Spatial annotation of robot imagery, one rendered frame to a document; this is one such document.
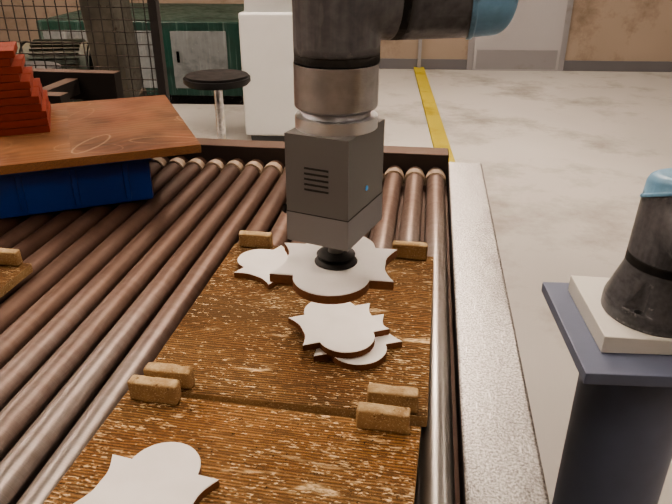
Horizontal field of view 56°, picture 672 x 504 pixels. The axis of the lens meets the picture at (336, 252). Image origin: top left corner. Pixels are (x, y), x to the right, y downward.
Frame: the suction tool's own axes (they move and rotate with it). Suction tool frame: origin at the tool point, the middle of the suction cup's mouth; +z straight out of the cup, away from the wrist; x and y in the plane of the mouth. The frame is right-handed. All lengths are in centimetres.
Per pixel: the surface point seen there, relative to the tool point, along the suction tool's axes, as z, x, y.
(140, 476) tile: 17.2, -12.8, 17.9
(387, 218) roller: 20, -16, -58
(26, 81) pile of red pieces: -3, -93, -44
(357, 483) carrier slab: 18.1, 6.5, 8.7
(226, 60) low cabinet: 70, -323, -449
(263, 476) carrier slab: 18.1, -2.4, 11.9
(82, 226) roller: 20, -69, -30
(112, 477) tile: 17.2, -15.2, 19.1
